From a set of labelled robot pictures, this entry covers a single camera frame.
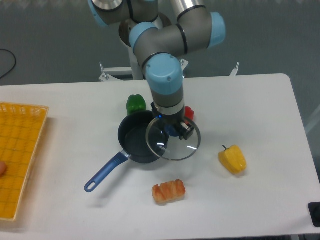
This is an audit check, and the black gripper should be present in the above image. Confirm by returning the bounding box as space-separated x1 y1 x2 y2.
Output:
149 101 195 141

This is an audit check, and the glass lid blue knob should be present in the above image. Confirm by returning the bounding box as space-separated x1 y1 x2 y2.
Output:
145 117 201 161

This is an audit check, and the dark blue saucepan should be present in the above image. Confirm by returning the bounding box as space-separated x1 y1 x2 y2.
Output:
84 110 159 193

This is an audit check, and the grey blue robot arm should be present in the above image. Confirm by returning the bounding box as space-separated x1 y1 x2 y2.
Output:
88 0 226 140

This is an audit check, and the red bell pepper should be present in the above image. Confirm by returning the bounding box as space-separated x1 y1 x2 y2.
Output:
185 106 195 121

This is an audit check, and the yellow bell pepper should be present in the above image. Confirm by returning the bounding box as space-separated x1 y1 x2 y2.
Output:
218 145 247 175

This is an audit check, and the green bell pepper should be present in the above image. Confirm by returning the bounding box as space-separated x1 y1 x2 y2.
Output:
126 94 146 116

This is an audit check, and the orange bread pastry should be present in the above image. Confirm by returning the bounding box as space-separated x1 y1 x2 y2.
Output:
151 179 186 204

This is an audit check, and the black device at edge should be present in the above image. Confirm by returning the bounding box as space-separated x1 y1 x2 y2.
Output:
308 202 320 228

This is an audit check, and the yellow woven basket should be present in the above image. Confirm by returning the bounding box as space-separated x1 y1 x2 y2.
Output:
0 102 49 222

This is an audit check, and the peach object in basket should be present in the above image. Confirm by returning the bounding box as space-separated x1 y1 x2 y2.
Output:
0 161 7 176

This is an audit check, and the black floor cable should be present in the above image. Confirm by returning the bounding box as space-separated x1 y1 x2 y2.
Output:
0 48 17 80

